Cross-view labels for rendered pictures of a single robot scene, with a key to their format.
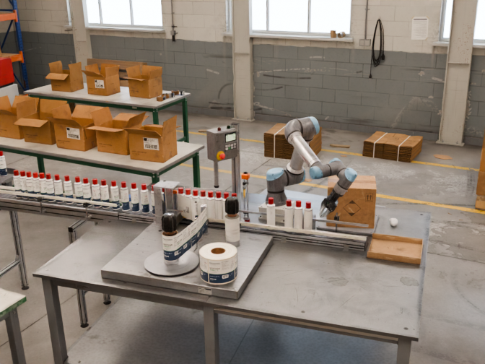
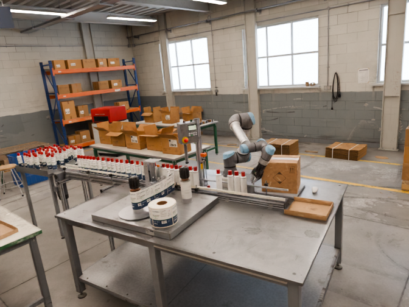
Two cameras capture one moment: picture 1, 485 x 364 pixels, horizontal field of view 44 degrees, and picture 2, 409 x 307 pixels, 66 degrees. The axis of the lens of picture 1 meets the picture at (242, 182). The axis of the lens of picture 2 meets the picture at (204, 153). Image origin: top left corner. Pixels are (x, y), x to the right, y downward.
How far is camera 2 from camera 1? 1.27 m
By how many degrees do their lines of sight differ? 15
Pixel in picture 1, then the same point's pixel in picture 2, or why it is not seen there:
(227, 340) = (188, 271)
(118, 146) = (157, 145)
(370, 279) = (280, 231)
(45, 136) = (122, 142)
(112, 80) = (174, 115)
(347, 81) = (317, 112)
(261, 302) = (186, 243)
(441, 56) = (379, 92)
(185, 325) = (165, 258)
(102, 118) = (151, 130)
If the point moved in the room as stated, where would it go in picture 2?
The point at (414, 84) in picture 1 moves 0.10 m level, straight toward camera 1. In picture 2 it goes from (361, 112) to (361, 112)
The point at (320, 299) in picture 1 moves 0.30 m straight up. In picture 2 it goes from (232, 243) to (229, 200)
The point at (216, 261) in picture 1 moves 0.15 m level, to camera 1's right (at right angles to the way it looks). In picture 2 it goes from (156, 210) to (177, 211)
